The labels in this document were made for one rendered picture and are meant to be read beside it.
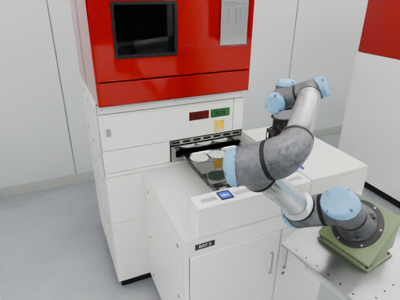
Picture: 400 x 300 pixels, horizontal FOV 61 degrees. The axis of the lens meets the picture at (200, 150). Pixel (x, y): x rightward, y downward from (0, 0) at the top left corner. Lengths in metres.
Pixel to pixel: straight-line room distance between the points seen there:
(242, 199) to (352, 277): 0.48
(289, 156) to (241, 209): 0.59
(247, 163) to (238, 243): 0.68
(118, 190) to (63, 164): 1.59
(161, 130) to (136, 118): 0.15
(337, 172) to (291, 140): 0.81
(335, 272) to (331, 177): 0.49
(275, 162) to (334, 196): 0.41
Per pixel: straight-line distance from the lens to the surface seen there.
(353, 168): 1.78
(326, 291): 1.61
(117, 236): 2.09
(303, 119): 1.03
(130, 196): 1.96
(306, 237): 1.50
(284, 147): 0.91
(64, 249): 2.78
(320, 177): 1.64
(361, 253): 1.42
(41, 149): 3.39
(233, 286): 1.72
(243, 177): 0.95
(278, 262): 1.79
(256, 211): 1.50
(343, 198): 1.25
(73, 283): 2.51
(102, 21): 1.60
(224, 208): 1.40
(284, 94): 1.27
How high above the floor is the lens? 1.74
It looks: 25 degrees down
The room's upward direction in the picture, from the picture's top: 1 degrees clockwise
